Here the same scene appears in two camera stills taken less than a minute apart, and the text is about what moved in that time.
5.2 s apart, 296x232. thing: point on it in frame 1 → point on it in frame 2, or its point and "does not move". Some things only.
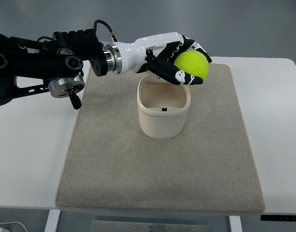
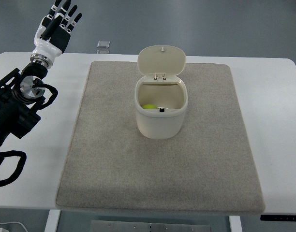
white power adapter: (2, 230) does not move
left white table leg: (52, 220) does not move
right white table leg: (235, 224) does not move
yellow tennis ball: (193, 62) → (150, 106)
